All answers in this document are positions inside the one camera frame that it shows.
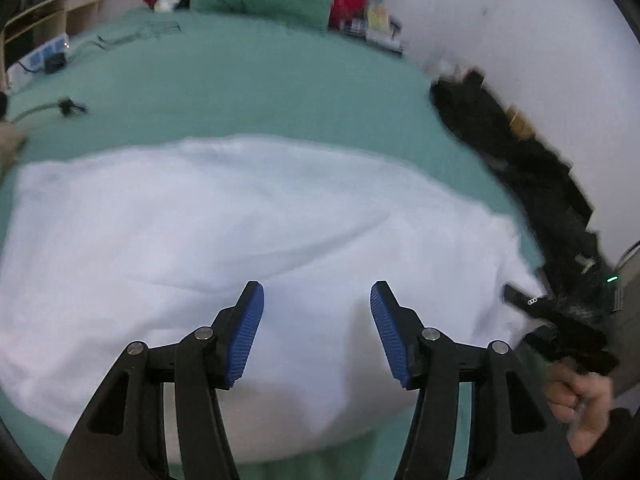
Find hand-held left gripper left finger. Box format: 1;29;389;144
52;281;265;480

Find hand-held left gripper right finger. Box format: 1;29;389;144
370;281;583;480

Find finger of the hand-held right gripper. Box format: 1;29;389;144
522;331;559;362
502;284;552;319

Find white hooded jacket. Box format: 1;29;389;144
0;134;547;462

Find person's right forearm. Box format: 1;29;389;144
574;406;640;480

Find person's right hand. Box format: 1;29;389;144
547;364;617;457

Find black jacket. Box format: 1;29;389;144
477;130;603;286

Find black pants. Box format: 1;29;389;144
429;66;508;161

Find bed with green sheet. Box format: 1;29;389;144
0;7;551;480

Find khaki pants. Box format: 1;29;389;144
0;122;29;182

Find white power strip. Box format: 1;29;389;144
7;34;71;87

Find wooden shelf unit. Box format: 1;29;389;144
0;0;104;92

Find grey cable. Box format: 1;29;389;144
9;96;89;124

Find black cable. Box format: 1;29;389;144
96;21;182;50

